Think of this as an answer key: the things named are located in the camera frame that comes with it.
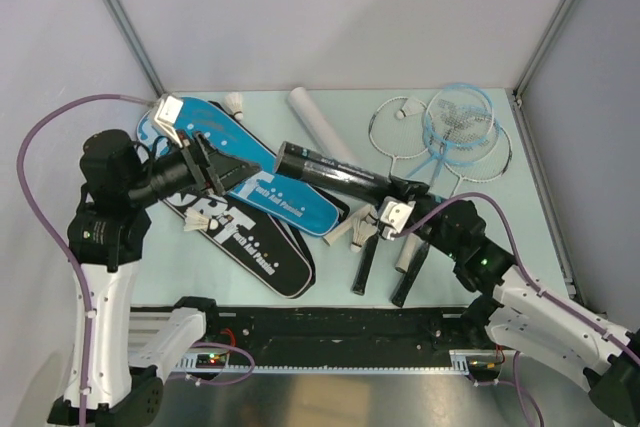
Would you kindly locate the blue white racket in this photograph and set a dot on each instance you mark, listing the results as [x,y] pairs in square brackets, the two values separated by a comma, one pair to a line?
[455,135]

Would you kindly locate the black racket bag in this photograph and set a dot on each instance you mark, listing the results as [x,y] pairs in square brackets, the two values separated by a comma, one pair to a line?
[270,249]

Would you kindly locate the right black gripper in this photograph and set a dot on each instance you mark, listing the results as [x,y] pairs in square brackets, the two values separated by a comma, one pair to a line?
[419,190]

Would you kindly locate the shuttlecock on white racket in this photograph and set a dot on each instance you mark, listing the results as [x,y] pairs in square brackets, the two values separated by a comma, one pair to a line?
[411,107]

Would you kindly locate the white racket left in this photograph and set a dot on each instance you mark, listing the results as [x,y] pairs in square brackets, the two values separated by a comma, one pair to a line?
[376,137]

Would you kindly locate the right aluminium frame post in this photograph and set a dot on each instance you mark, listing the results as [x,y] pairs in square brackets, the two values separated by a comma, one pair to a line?
[550,35]

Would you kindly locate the black shuttlecock tube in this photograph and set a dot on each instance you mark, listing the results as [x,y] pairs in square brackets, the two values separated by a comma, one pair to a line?
[302,164]

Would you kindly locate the grey cable duct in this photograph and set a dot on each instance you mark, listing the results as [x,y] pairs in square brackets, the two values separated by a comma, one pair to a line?
[416,362]

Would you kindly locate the left aluminium frame post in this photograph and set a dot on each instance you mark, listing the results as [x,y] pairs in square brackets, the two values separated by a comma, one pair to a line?
[134,43]

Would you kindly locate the aluminium frame post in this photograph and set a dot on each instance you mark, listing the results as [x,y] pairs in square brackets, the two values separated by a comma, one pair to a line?
[134,43]
[550,35]

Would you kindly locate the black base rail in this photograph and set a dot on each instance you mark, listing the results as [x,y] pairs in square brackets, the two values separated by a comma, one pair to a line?
[332,332]

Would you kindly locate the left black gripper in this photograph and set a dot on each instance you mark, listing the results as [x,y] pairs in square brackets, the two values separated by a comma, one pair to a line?
[211,169]

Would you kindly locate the light blue racket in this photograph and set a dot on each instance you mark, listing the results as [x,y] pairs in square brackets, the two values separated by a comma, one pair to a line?
[453,95]

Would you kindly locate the white black racket right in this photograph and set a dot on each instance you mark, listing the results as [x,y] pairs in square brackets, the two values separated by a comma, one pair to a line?
[495,156]

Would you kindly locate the white shuttlecock tube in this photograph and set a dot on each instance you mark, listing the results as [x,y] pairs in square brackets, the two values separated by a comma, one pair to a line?
[318,126]

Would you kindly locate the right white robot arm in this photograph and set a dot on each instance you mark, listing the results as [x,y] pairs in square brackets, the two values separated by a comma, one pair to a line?
[516,309]

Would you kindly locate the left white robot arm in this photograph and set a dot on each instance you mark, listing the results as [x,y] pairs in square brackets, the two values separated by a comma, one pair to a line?
[108,386]

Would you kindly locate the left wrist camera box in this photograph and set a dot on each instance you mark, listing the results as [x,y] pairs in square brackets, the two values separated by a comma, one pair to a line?
[164,115]

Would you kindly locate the shuttlecock at table top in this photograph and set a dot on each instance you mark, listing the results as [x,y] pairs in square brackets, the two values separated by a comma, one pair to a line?
[234,104]

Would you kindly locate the shuttlecock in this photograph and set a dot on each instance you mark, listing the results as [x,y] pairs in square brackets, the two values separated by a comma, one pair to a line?
[364,226]
[234,104]
[195,221]
[411,107]

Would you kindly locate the blue racket bag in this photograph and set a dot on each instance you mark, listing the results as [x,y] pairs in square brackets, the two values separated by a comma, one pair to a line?
[302,206]

